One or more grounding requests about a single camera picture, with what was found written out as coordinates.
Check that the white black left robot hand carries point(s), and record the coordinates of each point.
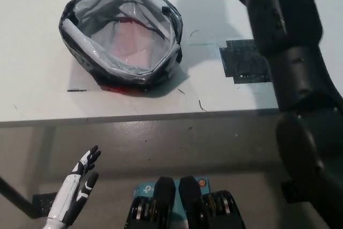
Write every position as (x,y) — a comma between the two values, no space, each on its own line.
(67,196)

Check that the black plastic bag grey lining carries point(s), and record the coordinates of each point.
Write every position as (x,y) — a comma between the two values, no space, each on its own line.
(77,57)

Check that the black slanted metal bar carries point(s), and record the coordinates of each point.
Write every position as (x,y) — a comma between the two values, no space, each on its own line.
(18,199)

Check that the black tape patch on table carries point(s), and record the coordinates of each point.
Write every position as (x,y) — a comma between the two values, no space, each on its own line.
(241,60)

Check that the thin black tape strip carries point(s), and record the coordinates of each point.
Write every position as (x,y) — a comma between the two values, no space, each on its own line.
(77,90)

